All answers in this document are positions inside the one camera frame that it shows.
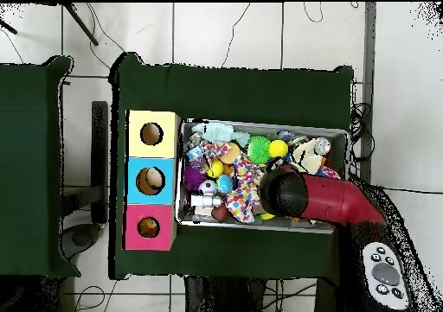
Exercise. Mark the shallow clear mesh bin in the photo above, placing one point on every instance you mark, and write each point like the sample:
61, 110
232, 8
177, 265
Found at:
214, 224

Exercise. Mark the wooden box with three holes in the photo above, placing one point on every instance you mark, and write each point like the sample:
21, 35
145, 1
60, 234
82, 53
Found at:
152, 153

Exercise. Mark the mint green waffle cloth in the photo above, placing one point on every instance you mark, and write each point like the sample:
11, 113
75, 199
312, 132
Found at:
214, 132

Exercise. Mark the green cloth side table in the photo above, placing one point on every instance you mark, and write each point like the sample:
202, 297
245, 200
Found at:
24, 170

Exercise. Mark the yellow tennis ball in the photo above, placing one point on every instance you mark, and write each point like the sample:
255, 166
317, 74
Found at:
278, 148

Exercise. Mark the silver plastic toy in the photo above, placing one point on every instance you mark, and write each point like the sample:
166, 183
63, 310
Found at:
206, 199

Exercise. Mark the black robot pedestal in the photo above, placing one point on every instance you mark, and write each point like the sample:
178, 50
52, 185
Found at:
221, 298

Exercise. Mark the black tripod leg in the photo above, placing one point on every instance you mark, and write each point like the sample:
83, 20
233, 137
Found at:
8, 26
81, 24

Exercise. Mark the crushed clear water bottle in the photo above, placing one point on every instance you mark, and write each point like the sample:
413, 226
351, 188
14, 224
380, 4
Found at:
195, 153

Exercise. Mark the purple spiky ball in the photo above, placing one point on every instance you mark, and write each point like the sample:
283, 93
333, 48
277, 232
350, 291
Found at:
192, 177

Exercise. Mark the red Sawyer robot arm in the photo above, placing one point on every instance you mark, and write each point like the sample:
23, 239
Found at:
332, 198

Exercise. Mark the yellow plush toy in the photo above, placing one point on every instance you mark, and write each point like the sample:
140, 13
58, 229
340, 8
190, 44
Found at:
148, 226

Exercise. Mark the small tan plush toy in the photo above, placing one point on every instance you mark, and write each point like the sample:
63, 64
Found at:
228, 169

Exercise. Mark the blue globe ball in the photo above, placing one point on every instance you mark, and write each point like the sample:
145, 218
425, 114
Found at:
225, 184

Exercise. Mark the cream waffle cloth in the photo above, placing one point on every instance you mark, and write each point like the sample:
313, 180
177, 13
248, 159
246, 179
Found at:
306, 158

